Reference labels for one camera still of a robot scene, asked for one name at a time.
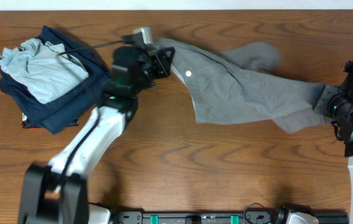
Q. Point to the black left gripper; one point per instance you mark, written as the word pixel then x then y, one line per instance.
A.
pixel 158 63

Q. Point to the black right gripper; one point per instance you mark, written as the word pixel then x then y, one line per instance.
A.
pixel 322 103

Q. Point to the grey shorts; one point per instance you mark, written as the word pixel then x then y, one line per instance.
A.
pixel 237 86

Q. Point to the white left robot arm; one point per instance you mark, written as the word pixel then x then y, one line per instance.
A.
pixel 57 192

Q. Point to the navy blue folded garment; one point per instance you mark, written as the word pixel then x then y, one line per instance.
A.
pixel 71 105

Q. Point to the light grey folded shirt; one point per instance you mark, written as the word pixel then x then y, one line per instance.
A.
pixel 44 68

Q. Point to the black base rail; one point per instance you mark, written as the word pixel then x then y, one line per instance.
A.
pixel 253 214

